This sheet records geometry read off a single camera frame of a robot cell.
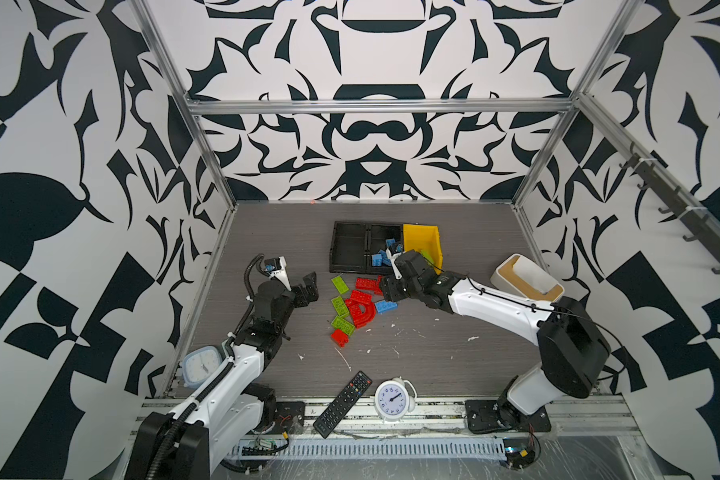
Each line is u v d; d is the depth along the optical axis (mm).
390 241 1060
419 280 658
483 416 744
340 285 973
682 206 602
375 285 939
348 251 1063
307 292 759
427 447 713
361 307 920
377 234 1154
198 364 790
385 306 915
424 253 1046
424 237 1060
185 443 399
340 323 892
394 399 745
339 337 850
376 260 965
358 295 917
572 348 441
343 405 746
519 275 941
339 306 914
